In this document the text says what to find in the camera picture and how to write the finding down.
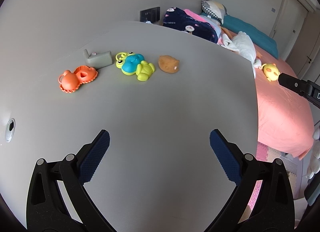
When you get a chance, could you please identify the colourful foam floor mat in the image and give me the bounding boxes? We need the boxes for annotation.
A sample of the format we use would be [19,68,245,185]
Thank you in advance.
[238,142,296,231]

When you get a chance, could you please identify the pink bed sheet mattress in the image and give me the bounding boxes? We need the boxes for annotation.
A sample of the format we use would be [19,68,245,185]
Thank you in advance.
[251,47,313,159]

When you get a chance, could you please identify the yellow chick plush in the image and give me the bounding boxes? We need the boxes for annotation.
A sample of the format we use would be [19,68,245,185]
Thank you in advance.
[260,64,280,81]

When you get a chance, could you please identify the teal pillow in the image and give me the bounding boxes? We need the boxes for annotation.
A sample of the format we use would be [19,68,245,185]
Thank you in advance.
[222,15,279,59]

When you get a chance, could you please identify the orange crab toy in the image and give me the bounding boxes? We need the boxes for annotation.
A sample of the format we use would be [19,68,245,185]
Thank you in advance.
[58,65,98,93]

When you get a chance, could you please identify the white goose plush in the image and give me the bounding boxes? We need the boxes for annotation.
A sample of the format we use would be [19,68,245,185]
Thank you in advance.
[220,31,257,78]

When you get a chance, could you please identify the grey desk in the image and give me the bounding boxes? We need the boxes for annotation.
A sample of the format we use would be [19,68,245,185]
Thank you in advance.
[1,22,258,231]

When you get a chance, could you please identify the blue green frog toy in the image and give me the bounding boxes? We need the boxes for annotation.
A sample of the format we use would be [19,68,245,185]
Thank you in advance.
[115,52,156,81]

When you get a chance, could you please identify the brown plush toy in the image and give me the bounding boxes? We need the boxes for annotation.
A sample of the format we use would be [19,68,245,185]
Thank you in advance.
[158,55,180,74]

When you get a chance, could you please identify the patchwork checkered pillow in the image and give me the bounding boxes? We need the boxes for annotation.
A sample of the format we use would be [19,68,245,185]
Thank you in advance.
[201,0,228,25]

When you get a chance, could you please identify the pink blanket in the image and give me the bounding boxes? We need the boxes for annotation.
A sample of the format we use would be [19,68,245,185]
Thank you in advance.
[183,9,220,27]

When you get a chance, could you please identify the navy rabbit blanket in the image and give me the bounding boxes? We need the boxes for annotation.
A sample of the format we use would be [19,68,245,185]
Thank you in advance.
[163,7,219,43]

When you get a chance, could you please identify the white door with handle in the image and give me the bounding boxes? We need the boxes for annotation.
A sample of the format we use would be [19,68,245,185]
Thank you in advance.
[271,0,308,50]

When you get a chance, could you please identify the silver desk cable grommet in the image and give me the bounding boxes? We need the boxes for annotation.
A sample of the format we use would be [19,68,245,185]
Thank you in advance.
[5,118,15,143]

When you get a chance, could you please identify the black wall socket panel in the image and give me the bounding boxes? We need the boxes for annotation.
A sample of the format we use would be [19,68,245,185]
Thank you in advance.
[139,7,161,23]

